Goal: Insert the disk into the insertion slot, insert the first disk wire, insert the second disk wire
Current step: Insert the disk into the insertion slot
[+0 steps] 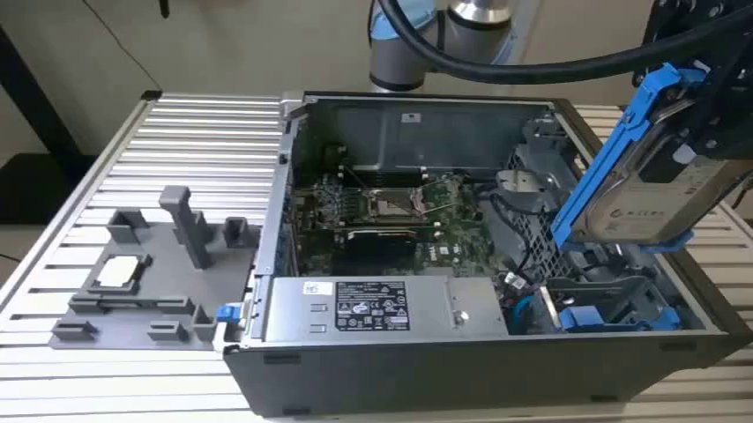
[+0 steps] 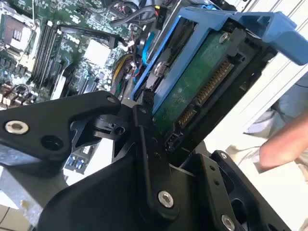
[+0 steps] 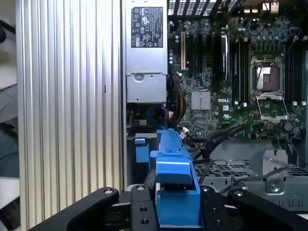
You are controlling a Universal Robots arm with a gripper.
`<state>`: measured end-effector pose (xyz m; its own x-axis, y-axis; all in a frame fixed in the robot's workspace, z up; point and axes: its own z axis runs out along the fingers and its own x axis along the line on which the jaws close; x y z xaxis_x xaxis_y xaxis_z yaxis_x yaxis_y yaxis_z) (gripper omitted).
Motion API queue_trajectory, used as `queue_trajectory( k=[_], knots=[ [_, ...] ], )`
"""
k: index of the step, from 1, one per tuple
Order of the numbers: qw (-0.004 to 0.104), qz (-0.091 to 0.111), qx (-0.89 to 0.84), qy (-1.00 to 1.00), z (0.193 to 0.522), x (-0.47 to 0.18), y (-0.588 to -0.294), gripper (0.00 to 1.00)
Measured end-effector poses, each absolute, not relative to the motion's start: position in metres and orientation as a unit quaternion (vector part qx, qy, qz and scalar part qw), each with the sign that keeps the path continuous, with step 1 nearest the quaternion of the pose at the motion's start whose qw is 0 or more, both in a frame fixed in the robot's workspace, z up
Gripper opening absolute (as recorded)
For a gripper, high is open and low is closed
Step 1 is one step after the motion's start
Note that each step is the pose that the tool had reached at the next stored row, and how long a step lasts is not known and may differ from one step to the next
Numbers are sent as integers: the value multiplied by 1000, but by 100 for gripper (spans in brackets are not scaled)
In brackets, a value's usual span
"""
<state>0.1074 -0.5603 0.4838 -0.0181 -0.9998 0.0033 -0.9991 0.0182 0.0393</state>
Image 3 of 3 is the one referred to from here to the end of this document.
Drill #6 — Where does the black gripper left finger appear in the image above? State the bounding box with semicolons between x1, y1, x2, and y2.
28;184;159;231

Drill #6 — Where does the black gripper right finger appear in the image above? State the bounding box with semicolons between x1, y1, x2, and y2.
200;186;308;231

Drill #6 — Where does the blue disk carrier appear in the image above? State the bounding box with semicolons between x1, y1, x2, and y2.
149;128;202;229

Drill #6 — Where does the perforated metal disk bay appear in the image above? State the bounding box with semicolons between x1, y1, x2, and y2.
192;141;308;214

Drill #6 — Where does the black RAM slot bank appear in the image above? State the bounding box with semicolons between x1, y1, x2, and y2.
284;40;304;105
230;38;250;106

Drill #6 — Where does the white expansion slot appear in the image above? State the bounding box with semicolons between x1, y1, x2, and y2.
180;31;187;71

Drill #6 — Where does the blue case latch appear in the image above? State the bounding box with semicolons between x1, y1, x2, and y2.
134;138;150;163

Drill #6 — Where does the green Dell motherboard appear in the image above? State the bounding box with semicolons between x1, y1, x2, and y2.
167;16;308;141

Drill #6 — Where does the silver finned chip heatsink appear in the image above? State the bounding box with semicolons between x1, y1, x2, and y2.
191;90;211;111

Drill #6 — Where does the CPU socket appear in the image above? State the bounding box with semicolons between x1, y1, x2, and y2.
250;56;285;92

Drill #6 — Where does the black open PC case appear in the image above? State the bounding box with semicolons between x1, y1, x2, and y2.
119;0;308;217

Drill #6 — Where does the silver power supply with label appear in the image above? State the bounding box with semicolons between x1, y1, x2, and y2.
125;0;168;104

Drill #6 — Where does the thin metal locking lever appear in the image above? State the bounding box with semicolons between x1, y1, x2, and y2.
282;29;303;58
252;57;267;96

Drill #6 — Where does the thin grey wire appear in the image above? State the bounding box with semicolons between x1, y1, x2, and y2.
230;165;291;192

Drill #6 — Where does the black disk wire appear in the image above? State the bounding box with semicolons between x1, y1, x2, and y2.
191;124;246;160

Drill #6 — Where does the blue wire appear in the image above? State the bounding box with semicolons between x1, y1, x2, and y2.
146;105;169;132

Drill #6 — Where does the metal socket cover frame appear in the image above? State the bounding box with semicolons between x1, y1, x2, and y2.
256;92;289;123

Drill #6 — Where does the yellow and black wire bundle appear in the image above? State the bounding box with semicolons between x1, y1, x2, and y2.
167;74;186;124

